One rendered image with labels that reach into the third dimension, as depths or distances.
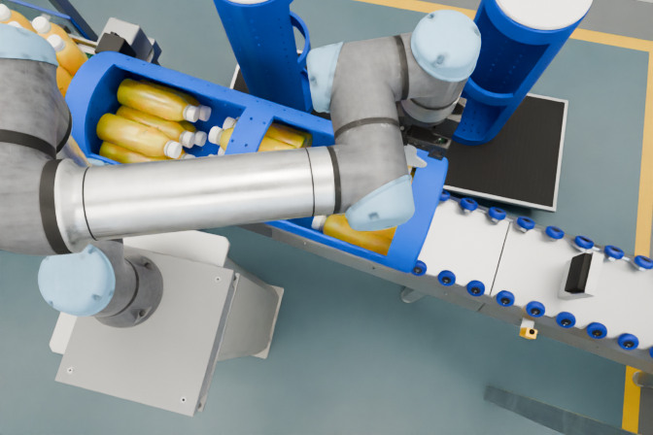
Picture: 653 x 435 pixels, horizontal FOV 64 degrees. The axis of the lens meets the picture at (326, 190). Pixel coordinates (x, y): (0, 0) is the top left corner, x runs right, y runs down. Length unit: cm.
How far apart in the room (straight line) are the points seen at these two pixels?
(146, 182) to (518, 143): 203
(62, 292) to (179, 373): 29
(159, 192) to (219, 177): 6
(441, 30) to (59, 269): 70
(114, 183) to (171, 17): 241
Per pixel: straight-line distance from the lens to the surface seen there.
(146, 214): 53
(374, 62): 59
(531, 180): 237
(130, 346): 114
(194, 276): 111
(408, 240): 111
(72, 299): 95
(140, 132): 132
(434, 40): 59
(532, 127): 245
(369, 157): 54
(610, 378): 253
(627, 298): 154
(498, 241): 144
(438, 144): 77
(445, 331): 232
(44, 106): 61
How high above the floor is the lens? 228
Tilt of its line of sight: 74 degrees down
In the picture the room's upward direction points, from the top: 8 degrees counter-clockwise
